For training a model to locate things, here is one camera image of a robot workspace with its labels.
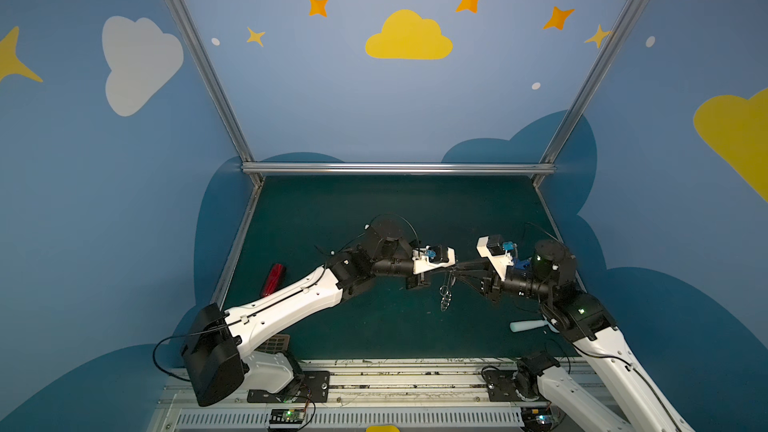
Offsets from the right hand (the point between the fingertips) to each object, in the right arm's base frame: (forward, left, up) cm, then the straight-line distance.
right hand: (462, 265), depth 67 cm
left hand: (0, +3, +1) cm, 3 cm away
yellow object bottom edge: (-30, +17, -26) cm, 43 cm away
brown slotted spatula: (-13, +47, -26) cm, 55 cm away
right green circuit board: (-25, -21, -28) cm, 43 cm away
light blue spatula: (-5, -19, -24) cm, 31 cm away
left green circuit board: (-29, +40, -26) cm, 56 cm away
